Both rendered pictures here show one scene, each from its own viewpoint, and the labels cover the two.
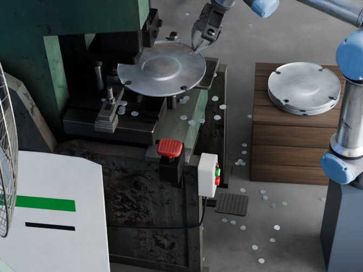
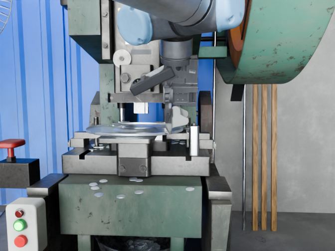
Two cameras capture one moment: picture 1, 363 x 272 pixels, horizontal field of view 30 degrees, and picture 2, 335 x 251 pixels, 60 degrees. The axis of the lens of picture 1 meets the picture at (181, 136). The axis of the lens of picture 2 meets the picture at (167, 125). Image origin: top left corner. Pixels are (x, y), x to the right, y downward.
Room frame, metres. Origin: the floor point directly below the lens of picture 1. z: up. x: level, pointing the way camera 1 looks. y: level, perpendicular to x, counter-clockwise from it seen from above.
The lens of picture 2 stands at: (1.69, -0.82, 0.89)
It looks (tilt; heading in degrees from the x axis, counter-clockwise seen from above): 6 degrees down; 79
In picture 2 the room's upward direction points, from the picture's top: straight up
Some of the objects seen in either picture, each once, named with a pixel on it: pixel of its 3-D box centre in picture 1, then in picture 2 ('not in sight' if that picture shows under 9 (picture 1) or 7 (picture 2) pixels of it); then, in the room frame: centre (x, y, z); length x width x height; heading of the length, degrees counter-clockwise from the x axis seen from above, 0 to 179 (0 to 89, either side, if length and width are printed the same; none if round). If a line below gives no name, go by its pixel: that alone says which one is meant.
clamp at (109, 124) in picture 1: (110, 102); (93, 131); (1.63, 0.22, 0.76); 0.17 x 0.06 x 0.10; 166
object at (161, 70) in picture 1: (161, 67); (135, 128); (1.76, 0.05, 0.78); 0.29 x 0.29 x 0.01
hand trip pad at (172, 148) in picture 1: (169, 155); (11, 154); (1.42, 0.04, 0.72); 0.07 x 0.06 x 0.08; 76
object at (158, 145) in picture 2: (124, 77); (142, 141); (1.80, 0.18, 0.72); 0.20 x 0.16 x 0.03; 166
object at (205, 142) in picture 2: not in sight; (190, 132); (1.96, 0.13, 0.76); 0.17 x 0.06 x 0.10; 166
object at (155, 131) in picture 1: (127, 88); (142, 155); (1.79, 0.18, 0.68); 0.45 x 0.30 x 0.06; 166
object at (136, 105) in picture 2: not in sight; (141, 107); (1.79, 0.17, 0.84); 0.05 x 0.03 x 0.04; 166
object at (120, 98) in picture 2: (120, 43); (141, 101); (1.80, 0.18, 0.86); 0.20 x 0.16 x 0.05; 166
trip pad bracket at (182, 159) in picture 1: (173, 174); (19, 190); (1.44, 0.03, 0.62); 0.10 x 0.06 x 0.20; 166
